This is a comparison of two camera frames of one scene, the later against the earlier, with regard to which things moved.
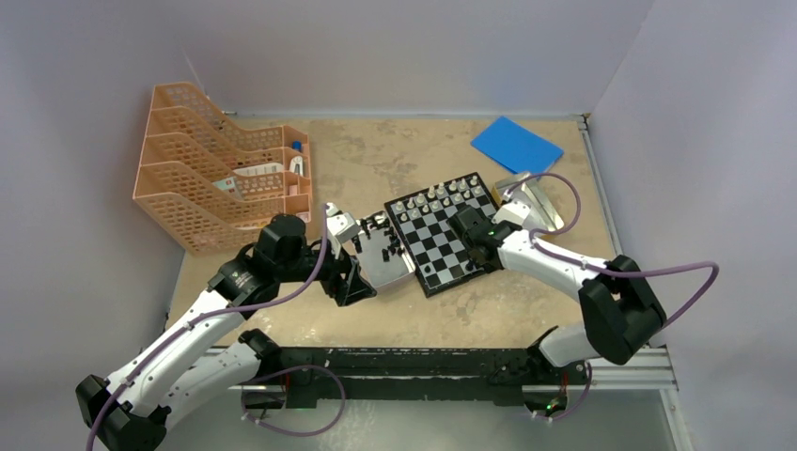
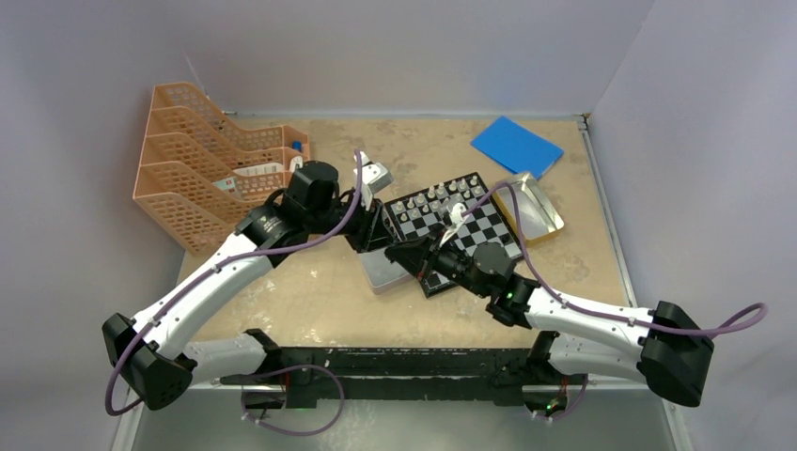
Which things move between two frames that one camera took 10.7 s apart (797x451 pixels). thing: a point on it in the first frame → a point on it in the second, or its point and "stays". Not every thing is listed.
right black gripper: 492,222 → 415,256
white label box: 257,169 stays
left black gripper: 355,285 → 369,234
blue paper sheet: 516,147 stays
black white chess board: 434,248 stays
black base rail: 297,377 stays
